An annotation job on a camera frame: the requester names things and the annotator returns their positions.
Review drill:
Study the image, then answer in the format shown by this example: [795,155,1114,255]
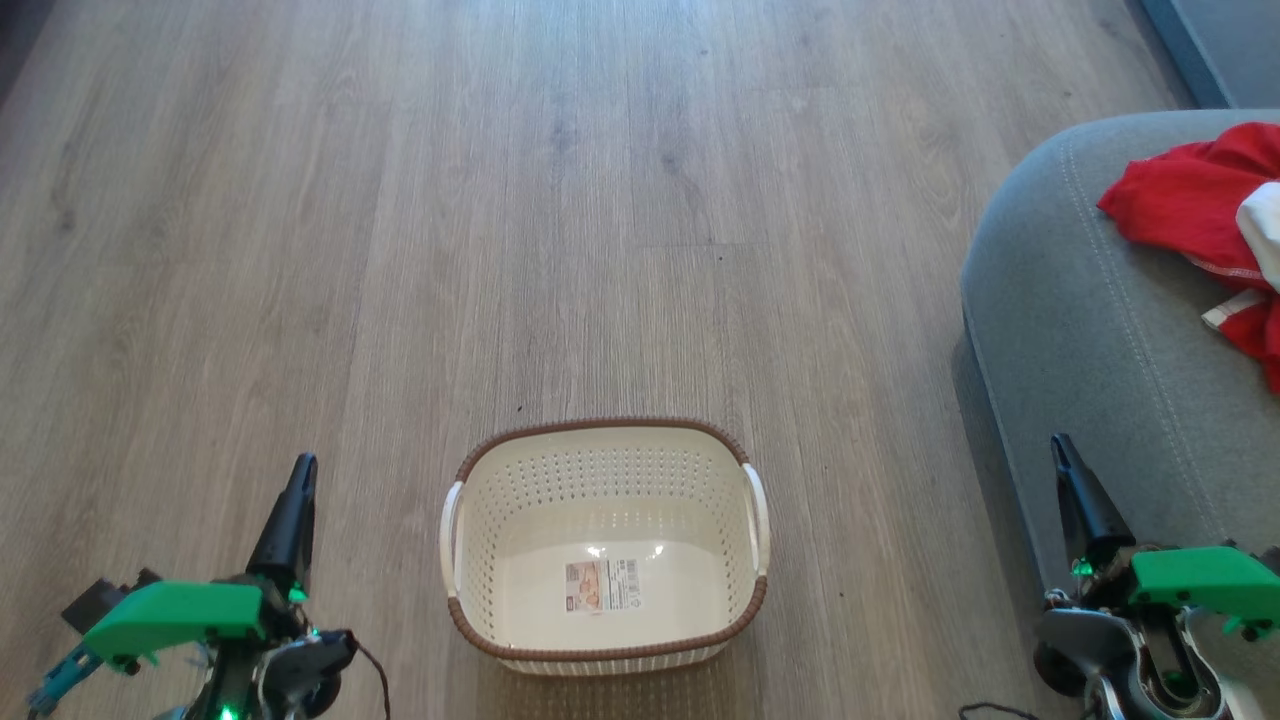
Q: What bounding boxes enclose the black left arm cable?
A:
[26,638,393,720]

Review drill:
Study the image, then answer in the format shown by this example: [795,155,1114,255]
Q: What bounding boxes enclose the grey blue furniture panel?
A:
[1138,0,1280,110]

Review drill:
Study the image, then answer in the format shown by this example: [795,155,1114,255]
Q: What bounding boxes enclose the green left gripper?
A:
[82,452,320,673]

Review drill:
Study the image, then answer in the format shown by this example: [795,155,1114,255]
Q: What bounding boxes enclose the plain red garment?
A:
[1096,121,1280,293]

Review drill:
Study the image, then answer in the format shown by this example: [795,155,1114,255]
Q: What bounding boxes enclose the cream plastic laundry basket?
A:
[438,416,772,679]

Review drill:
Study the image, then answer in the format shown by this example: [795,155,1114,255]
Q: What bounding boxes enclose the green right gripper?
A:
[1049,432,1280,643]

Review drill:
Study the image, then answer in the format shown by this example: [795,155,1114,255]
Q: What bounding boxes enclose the printed label sticker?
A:
[564,557,642,615]

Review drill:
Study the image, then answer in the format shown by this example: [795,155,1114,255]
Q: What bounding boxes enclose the grey fabric sofa seat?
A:
[959,108,1280,720]

